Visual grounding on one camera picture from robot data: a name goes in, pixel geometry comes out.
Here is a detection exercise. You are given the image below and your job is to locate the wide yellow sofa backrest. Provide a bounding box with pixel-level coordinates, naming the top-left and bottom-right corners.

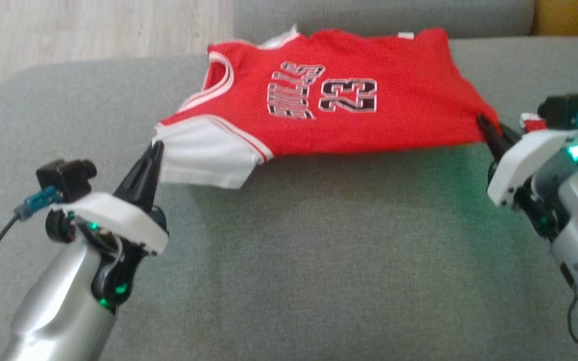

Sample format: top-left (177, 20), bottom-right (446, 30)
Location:
top-left (532, 0), bottom-right (578, 38)

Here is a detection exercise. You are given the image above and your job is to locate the left camera cable teal plug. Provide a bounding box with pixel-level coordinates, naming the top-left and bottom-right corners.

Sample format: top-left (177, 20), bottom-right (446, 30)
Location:
top-left (0, 187), bottom-right (61, 275)

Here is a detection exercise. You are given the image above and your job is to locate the red and white basketball jersey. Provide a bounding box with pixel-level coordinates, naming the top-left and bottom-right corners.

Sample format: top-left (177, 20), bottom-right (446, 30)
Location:
top-left (155, 28), bottom-right (501, 190)

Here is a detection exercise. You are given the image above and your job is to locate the large grey sofa chaise seat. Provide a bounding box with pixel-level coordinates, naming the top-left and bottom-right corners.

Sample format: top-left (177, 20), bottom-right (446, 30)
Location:
top-left (0, 35), bottom-right (578, 361)

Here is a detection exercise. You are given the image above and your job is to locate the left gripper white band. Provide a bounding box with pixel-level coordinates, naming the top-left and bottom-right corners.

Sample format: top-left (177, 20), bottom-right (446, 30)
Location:
top-left (46, 142), bottom-right (169, 255)

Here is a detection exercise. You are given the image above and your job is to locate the red white striped garment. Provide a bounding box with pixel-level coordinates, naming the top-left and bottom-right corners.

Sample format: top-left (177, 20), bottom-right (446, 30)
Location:
top-left (520, 104), bottom-right (578, 151)

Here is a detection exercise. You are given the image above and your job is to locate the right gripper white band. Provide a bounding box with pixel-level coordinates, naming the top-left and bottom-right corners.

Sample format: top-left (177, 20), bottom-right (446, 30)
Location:
top-left (476, 114), bottom-right (573, 236)

